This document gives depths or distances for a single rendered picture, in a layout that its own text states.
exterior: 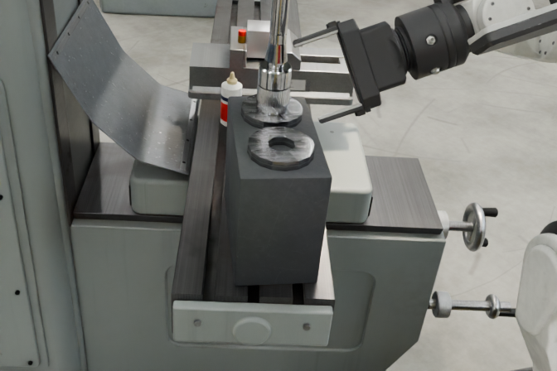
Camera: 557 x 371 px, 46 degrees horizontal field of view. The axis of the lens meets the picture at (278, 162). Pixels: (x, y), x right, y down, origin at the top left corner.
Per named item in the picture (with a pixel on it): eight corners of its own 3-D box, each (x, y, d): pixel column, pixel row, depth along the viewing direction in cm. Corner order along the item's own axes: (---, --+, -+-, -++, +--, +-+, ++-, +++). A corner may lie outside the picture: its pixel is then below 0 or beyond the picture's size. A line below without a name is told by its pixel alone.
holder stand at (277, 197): (295, 192, 113) (306, 88, 102) (318, 283, 95) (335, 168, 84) (224, 194, 111) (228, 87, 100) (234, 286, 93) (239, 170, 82)
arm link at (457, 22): (435, 71, 93) (513, 45, 92) (457, 69, 82) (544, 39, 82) (411, -8, 92) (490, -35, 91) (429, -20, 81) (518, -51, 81)
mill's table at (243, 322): (295, 22, 198) (297, -3, 194) (331, 350, 95) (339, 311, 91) (217, 17, 197) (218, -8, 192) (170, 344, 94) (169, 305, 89)
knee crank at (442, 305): (513, 306, 158) (520, 288, 154) (521, 326, 153) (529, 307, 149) (423, 303, 156) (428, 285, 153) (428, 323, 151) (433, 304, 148)
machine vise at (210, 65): (344, 74, 153) (351, 30, 147) (353, 105, 140) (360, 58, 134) (191, 67, 150) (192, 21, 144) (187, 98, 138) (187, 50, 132)
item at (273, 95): (289, 114, 94) (293, 79, 91) (256, 113, 94) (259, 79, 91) (287, 98, 98) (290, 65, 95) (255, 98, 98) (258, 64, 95)
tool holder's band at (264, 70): (293, 79, 91) (293, 74, 91) (259, 79, 91) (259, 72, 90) (290, 65, 95) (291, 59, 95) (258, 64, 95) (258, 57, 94)
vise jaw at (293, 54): (296, 45, 147) (297, 29, 145) (300, 70, 137) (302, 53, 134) (269, 45, 147) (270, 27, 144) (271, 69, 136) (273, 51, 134)
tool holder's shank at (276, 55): (288, 70, 91) (294, -8, 85) (264, 69, 91) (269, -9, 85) (286, 60, 94) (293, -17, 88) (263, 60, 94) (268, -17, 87)
